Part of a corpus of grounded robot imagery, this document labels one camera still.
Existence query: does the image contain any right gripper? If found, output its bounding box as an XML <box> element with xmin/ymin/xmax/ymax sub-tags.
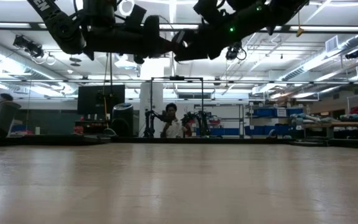
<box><xmin>174</xmin><ymin>0</ymin><xmax>276</xmax><ymax>62</ymax></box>

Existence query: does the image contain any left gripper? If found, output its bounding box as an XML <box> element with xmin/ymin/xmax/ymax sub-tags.
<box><xmin>84</xmin><ymin>14</ymin><xmax>173</xmax><ymax>65</ymax></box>

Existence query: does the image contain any black wire spool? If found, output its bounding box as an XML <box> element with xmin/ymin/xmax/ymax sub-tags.
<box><xmin>171</xmin><ymin>29</ymin><xmax>195</xmax><ymax>50</ymax></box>

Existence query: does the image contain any black monitor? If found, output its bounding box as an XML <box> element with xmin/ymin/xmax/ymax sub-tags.
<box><xmin>77</xmin><ymin>84</ymin><xmax>126</xmax><ymax>115</ymax></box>

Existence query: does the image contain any shelf with blue bins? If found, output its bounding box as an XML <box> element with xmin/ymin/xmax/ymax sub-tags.
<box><xmin>244</xmin><ymin>104</ymin><xmax>305</xmax><ymax>138</ymax></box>

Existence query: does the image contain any yellow hanging tag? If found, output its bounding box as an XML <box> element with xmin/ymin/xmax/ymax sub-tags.
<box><xmin>296</xmin><ymin>12</ymin><xmax>305</xmax><ymax>38</ymax></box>

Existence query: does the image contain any black overhead light beam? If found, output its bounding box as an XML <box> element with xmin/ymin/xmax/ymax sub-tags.
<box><xmin>0</xmin><ymin>21</ymin><xmax>358</xmax><ymax>32</ymax></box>

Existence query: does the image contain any blue grey office chair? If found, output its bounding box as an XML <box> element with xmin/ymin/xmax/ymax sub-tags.
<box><xmin>0</xmin><ymin>101</ymin><xmax>22</xmax><ymax>138</ymax></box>

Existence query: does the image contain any wooden workbench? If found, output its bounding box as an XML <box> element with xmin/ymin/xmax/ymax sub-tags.
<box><xmin>303</xmin><ymin>119</ymin><xmax>358</xmax><ymax>140</ymax></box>

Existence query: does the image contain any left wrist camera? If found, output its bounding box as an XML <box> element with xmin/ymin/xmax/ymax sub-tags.
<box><xmin>124</xmin><ymin>3</ymin><xmax>148</xmax><ymax>31</ymax></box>

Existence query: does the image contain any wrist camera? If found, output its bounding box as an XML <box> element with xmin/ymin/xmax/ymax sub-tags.
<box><xmin>124</xmin><ymin>3</ymin><xmax>148</xmax><ymax>31</ymax></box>
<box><xmin>193</xmin><ymin>0</ymin><xmax>226</xmax><ymax>24</ymax></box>

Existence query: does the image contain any black overhead camera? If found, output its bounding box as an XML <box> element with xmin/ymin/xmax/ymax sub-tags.
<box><xmin>12</xmin><ymin>34</ymin><xmax>45</xmax><ymax>59</ymax></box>
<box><xmin>224</xmin><ymin>42</ymin><xmax>247</xmax><ymax>62</ymax></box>

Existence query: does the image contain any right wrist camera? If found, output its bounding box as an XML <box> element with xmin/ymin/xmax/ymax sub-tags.
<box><xmin>193</xmin><ymin>0</ymin><xmax>226</xmax><ymax>24</ymax></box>

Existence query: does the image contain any black gantry frame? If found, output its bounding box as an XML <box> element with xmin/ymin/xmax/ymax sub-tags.
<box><xmin>149</xmin><ymin>75</ymin><xmax>205</xmax><ymax>138</ymax></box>

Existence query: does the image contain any metal wire shelf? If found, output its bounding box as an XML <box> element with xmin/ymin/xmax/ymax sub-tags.
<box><xmin>193</xmin><ymin>104</ymin><xmax>245</xmax><ymax>138</ymax></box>

